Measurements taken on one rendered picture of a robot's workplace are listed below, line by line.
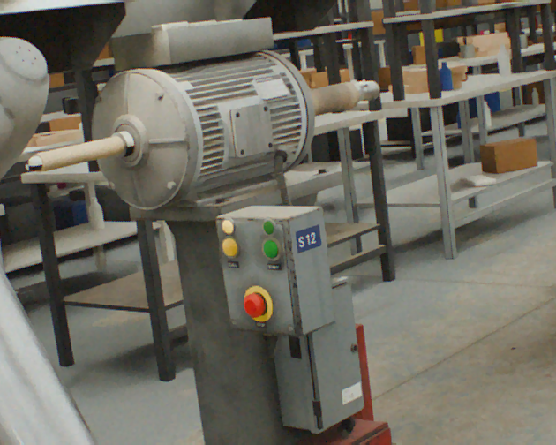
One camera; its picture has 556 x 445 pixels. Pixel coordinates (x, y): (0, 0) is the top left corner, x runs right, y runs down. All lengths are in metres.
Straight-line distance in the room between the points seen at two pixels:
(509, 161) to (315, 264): 5.63
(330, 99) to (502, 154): 5.05
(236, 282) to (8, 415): 0.87
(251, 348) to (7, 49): 1.05
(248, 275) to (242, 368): 0.36
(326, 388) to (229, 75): 0.61
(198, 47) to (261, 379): 0.63
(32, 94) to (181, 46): 0.79
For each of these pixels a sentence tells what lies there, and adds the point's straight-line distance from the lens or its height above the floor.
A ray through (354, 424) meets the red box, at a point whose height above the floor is 0.64.
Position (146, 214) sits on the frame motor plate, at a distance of 2.23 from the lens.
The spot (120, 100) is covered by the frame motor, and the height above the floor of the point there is 1.33.
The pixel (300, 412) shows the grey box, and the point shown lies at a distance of 2.25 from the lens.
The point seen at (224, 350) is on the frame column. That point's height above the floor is 0.82.
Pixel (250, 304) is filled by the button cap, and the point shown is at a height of 0.98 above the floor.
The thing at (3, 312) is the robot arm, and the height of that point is 1.18.
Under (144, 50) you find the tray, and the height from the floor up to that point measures 1.41.
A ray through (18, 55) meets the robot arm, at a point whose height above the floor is 1.43.
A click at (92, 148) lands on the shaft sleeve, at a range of 2.03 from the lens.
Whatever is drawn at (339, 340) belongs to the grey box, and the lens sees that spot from 2.24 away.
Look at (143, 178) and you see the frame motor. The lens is 2.10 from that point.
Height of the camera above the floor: 1.43
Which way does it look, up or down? 10 degrees down
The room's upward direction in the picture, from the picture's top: 7 degrees counter-clockwise
